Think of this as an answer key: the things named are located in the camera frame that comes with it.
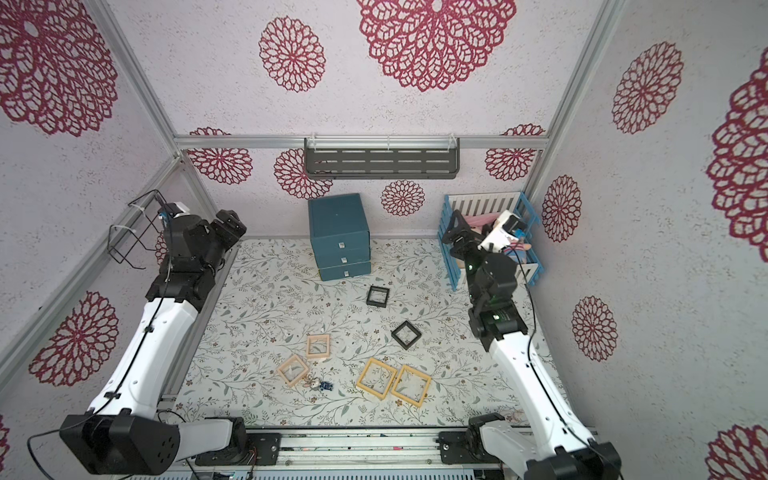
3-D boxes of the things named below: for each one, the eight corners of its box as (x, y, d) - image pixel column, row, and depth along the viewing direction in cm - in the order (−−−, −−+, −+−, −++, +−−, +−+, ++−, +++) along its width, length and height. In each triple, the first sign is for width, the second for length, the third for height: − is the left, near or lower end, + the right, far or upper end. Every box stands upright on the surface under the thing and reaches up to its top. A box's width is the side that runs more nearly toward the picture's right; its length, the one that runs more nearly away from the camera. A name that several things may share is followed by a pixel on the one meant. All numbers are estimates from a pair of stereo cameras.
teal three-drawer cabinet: (323, 287, 108) (311, 243, 91) (316, 236, 125) (306, 191, 107) (373, 277, 111) (371, 233, 93) (360, 229, 127) (356, 184, 110)
